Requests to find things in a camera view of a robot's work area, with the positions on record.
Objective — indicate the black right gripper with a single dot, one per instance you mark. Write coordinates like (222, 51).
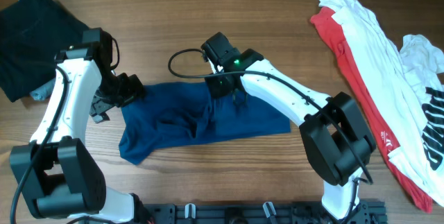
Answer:
(215, 89)

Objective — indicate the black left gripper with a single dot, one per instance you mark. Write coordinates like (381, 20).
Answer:
(133, 90)

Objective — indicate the blue polo shirt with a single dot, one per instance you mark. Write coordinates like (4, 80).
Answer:
(185, 114)

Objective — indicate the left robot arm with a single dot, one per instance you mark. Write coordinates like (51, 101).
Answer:
(55, 173)

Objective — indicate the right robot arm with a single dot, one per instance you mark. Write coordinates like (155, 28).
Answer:
(337, 140)

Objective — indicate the grey folded garment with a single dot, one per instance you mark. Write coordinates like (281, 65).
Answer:
(44, 91)

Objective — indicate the black folded garment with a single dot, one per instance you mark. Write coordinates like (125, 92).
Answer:
(32, 32)

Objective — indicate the red shirt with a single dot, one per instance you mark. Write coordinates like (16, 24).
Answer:
(332, 34)

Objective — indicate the white printed shirt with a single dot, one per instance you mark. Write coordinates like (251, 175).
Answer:
(422, 63)

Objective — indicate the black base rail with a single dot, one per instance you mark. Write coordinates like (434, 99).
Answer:
(373, 212)

